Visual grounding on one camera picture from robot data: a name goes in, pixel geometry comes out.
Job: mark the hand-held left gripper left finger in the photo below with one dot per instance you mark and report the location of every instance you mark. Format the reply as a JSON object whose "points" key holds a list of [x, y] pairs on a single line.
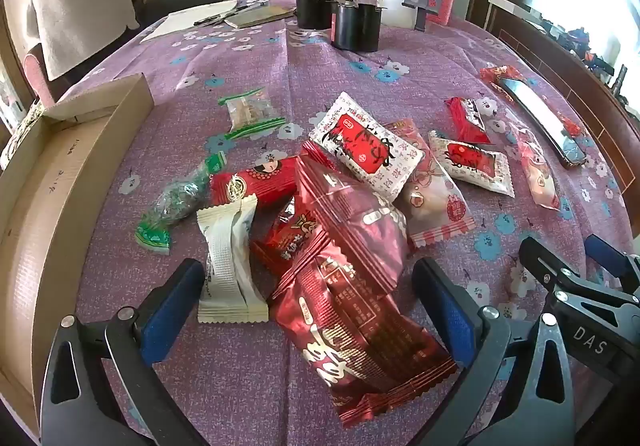
{"points": [[170, 308]]}

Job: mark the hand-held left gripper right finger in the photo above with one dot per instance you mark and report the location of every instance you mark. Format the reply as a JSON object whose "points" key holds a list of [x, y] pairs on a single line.
{"points": [[445, 313]]}

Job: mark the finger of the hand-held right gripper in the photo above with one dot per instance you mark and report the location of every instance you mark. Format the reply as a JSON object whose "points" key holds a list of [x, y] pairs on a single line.
{"points": [[607, 253], [550, 271]]}

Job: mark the cream white snack packet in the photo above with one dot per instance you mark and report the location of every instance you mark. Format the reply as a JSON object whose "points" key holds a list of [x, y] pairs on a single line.
{"points": [[225, 271]]}

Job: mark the dark red snack packet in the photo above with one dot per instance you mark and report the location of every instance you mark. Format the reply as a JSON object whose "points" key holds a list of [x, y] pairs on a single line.
{"points": [[350, 221], [360, 341]]}

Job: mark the pink packet with clear window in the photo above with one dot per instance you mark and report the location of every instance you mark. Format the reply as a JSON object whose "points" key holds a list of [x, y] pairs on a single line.
{"points": [[430, 196]]}

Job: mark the shallow cardboard box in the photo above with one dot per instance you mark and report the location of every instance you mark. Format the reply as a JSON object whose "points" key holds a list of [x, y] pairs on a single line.
{"points": [[50, 206]]}

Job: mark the red packet with face print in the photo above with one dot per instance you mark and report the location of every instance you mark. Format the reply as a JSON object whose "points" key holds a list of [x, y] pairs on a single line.
{"points": [[260, 178]]}

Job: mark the large white red-label packet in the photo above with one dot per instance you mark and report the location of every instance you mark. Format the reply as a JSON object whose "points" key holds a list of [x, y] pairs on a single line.
{"points": [[365, 146]]}

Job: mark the clear pink snack packet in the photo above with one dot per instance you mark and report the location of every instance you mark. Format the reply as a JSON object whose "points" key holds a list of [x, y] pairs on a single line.
{"points": [[540, 176]]}

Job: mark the clear green candy packet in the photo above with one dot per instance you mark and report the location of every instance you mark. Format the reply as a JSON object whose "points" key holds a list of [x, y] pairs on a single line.
{"points": [[175, 198]]}

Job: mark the small white red-label packet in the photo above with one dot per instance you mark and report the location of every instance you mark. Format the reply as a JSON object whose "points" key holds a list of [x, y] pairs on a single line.
{"points": [[475, 161]]}

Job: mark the black smartphone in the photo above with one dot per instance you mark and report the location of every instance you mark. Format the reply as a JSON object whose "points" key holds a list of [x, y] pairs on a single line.
{"points": [[540, 118]]}

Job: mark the red white-print snack packet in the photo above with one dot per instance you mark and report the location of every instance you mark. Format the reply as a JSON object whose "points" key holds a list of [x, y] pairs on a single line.
{"points": [[467, 118]]}

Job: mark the wooden sideboard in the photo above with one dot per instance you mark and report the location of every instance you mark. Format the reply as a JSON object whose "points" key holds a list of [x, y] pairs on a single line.
{"points": [[565, 56]]}

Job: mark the crumpled red foil packet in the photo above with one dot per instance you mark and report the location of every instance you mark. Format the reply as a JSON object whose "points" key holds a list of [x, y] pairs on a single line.
{"points": [[495, 73]]}

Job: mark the clear green-striped biscuit packet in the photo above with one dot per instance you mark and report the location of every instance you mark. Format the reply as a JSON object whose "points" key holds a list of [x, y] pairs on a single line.
{"points": [[252, 111]]}

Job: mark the patterned blanket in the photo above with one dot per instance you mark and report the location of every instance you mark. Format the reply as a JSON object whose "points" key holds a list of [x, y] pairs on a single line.
{"points": [[20, 131]]}

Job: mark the purple floral tablecloth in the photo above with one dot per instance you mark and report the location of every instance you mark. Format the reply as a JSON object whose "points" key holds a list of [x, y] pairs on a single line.
{"points": [[350, 76]]}

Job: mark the pink chair back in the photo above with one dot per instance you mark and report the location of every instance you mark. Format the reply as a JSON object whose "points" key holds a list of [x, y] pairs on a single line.
{"points": [[40, 76]]}

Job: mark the white paper sheet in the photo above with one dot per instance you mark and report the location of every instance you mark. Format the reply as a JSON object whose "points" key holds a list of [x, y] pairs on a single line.
{"points": [[185, 21]]}

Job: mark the black pen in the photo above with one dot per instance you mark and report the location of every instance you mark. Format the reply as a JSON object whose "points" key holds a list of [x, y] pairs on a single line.
{"points": [[225, 13]]}

